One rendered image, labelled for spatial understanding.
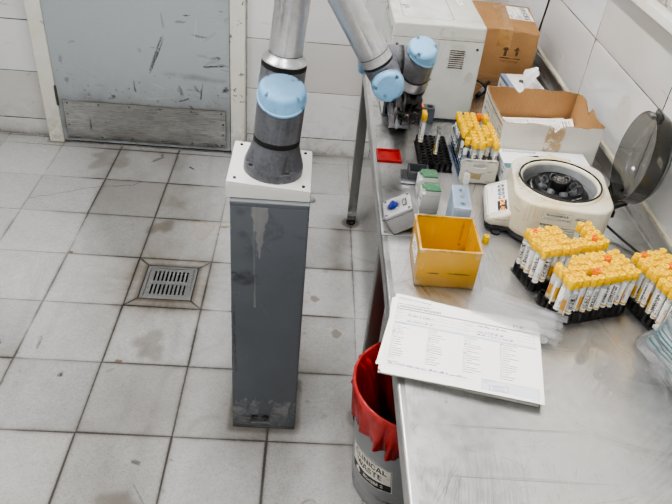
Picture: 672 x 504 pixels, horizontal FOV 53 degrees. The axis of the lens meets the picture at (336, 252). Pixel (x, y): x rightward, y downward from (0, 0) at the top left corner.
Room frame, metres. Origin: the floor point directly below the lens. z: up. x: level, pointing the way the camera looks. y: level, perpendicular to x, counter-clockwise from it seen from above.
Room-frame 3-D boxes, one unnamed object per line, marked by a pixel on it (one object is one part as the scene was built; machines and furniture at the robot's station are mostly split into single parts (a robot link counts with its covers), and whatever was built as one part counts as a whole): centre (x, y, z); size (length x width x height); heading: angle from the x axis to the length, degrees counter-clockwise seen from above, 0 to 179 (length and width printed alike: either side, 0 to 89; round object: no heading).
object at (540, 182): (1.44, -0.52, 0.97); 0.15 x 0.15 x 0.07
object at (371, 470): (1.26, -0.26, 0.22); 0.38 x 0.37 x 0.44; 4
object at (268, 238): (1.49, 0.18, 0.44); 0.20 x 0.20 x 0.87; 4
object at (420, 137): (1.72, -0.25, 0.93); 0.17 x 0.09 x 0.11; 4
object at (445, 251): (1.20, -0.24, 0.93); 0.13 x 0.13 x 0.10; 3
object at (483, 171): (1.69, -0.35, 0.91); 0.20 x 0.10 x 0.07; 4
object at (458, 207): (1.35, -0.28, 0.92); 0.10 x 0.07 x 0.10; 179
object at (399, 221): (1.34, -0.16, 0.92); 0.13 x 0.07 x 0.08; 94
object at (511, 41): (2.50, -0.51, 0.97); 0.31 x 0.23 x 0.18; 178
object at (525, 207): (1.44, -0.51, 0.94); 0.30 x 0.24 x 0.12; 85
